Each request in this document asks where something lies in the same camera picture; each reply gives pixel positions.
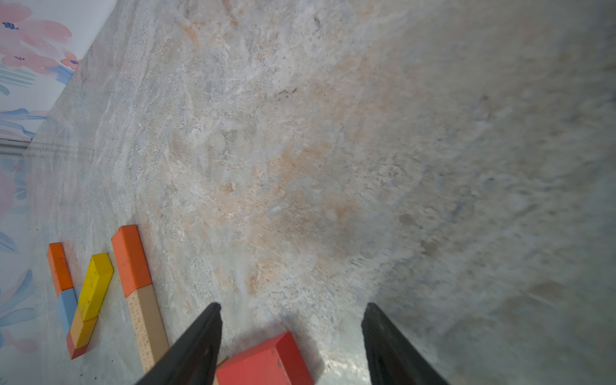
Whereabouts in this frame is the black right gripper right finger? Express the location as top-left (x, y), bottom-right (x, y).
top-left (361, 303), bottom-right (448, 385)

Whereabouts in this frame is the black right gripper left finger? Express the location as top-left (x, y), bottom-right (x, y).
top-left (136, 303), bottom-right (223, 385)

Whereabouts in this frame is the long natural wood block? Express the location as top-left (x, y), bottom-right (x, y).
top-left (127, 285), bottom-right (169, 373)

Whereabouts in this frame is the red rectangular block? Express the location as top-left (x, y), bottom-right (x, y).
top-left (216, 332), bottom-right (314, 385)

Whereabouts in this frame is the short yellow block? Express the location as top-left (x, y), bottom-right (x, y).
top-left (70, 308), bottom-right (98, 349)

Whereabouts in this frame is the orange rectangular block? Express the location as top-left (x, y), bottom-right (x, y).
top-left (112, 225), bottom-right (152, 298)

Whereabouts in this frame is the small red block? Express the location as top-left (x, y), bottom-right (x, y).
top-left (67, 333), bottom-right (88, 359)

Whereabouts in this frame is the long yellow block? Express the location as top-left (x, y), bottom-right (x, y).
top-left (78, 253), bottom-right (114, 321)

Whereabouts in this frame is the light blue block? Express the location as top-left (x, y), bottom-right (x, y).
top-left (57, 288), bottom-right (78, 337)

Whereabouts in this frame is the small orange block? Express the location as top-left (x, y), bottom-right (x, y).
top-left (47, 242), bottom-right (74, 298)

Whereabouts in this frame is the aluminium corner post left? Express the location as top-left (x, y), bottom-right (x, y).
top-left (0, 138), bottom-right (29, 156)

